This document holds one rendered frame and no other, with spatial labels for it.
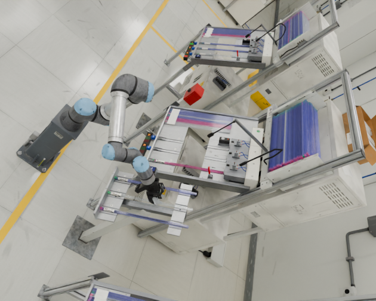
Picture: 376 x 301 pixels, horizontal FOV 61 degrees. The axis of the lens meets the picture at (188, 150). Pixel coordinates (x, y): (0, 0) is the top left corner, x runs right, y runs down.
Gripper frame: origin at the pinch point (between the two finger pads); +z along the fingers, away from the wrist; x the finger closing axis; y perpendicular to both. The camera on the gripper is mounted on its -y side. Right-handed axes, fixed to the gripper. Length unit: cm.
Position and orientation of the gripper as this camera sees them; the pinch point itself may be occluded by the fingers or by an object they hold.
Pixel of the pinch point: (156, 202)
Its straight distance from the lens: 185.8
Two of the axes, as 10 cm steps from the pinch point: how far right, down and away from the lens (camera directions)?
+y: 9.5, 0.0, -3.1
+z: 2.3, 7.0, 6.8
